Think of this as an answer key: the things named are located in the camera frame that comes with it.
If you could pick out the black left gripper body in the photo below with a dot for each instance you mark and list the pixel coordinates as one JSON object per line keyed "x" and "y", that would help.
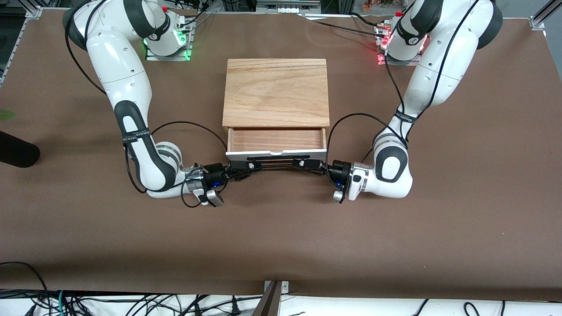
{"x": 339, "y": 170}

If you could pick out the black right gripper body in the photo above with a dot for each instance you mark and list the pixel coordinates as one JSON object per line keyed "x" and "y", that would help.
{"x": 214, "y": 171}

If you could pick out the white-fronted wooden drawer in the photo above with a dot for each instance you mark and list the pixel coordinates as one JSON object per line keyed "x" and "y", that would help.
{"x": 276, "y": 140}

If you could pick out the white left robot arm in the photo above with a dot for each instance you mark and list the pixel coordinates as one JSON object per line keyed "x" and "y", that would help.
{"x": 439, "y": 66}

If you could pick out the light wooden drawer cabinet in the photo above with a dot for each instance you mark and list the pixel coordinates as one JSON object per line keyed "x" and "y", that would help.
{"x": 276, "y": 92}

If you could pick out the brown table cover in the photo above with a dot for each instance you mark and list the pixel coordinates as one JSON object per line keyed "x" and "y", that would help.
{"x": 281, "y": 237}

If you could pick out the grey electrical box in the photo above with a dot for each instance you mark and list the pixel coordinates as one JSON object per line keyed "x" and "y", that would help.
{"x": 287, "y": 6}

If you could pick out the black cylindrical object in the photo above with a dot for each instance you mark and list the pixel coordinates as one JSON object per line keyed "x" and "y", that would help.
{"x": 15, "y": 151}

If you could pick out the small metal bracket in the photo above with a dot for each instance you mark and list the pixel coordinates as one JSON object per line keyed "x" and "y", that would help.
{"x": 284, "y": 287}

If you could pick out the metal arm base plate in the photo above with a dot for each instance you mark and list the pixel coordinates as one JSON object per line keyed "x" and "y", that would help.
{"x": 395, "y": 61}
{"x": 153, "y": 56}

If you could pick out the brown slanted post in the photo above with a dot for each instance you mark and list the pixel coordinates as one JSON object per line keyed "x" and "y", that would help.
{"x": 268, "y": 303}

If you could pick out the aluminium frame rail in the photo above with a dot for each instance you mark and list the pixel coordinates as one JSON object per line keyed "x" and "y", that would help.
{"x": 542, "y": 15}
{"x": 13, "y": 48}

